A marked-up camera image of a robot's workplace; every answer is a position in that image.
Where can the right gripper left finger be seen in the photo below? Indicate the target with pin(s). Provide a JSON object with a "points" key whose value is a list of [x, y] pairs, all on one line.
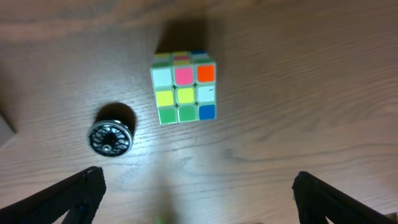
{"points": [[77, 198]]}

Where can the black round wheel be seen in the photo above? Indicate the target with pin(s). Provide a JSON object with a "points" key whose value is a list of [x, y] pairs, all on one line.
{"points": [[110, 138]]}

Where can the colourful puzzle cube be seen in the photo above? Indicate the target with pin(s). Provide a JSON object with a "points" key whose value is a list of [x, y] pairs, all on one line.
{"points": [[184, 86]]}

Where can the white cardboard box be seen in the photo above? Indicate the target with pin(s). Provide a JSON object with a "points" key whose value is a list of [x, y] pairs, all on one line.
{"points": [[6, 133]]}

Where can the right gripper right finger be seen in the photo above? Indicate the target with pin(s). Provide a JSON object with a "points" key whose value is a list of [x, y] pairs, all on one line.
{"points": [[320, 203]]}

